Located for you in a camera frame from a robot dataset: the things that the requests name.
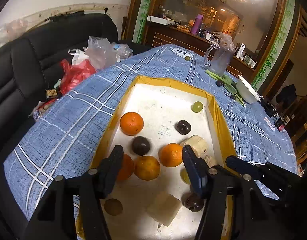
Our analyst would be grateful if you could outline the white foam cylinder block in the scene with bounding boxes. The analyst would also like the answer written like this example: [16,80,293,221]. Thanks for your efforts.
[180,135,217,167]

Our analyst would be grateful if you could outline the lighter orange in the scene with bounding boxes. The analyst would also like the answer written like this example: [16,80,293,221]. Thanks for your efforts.
[158,143,183,167]

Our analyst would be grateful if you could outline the brown kiwi fruit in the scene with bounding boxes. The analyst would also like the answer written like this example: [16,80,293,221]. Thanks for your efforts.
[104,198,123,216]

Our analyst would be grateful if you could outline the large dark orange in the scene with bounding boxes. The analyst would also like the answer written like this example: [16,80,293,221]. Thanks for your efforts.
[134,155,160,181]

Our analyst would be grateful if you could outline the dark passion fruit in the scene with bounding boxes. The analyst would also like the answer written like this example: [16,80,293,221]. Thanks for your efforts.
[131,136,151,156]

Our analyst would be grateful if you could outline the beige sponge cake block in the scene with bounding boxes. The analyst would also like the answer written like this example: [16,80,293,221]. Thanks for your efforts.
[146,191,182,226]

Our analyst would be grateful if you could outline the small tangerine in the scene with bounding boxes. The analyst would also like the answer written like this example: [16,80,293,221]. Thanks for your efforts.
[120,112,144,135]

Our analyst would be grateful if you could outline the green fruit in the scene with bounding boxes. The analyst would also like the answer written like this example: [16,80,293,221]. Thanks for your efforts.
[191,101,203,113]

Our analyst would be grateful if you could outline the green plum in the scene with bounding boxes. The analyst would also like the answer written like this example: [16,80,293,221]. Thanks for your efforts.
[180,168,191,185]

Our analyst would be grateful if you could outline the white red label card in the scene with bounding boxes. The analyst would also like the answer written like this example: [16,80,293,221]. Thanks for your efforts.
[264,117,275,132]

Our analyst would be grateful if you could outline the yellow white foam box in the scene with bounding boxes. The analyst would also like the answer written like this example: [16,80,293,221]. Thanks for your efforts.
[90,76,235,239]

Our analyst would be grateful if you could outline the red black jar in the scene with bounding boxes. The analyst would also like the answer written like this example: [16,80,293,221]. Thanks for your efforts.
[274,116,287,132]

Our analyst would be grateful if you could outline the blue plaid tablecloth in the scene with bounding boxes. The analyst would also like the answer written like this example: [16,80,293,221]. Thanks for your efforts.
[4,45,297,219]

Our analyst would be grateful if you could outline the black power adapter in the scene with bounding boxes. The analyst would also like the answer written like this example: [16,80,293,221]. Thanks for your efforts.
[259,96,278,118]

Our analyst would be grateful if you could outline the white bowl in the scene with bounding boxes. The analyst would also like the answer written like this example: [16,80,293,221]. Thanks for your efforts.
[236,75,260,104]

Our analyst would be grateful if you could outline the small dark grape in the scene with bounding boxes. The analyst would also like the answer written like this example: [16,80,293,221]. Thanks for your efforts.
[216,80,223,87]

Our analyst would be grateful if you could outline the green leafy vegetable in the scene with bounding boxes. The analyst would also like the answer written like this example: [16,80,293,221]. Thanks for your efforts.
[205,69,246,107]

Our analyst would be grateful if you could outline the red plastic bag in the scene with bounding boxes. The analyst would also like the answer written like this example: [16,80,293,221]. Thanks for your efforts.
[60,59,96,95]

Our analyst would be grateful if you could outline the clear plastic pitcher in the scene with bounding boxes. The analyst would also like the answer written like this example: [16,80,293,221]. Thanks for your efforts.
[204,31,235,76]

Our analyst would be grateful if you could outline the clear plastic bag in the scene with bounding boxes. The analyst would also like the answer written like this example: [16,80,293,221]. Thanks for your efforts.
[84,36,133,70]

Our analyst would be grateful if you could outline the black leather sofa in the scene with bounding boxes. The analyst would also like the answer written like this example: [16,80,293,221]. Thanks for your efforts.
[0,11,118,151]

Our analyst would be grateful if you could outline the purple thermos bottle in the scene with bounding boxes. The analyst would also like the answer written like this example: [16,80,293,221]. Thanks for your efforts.
[190,14,203,35]

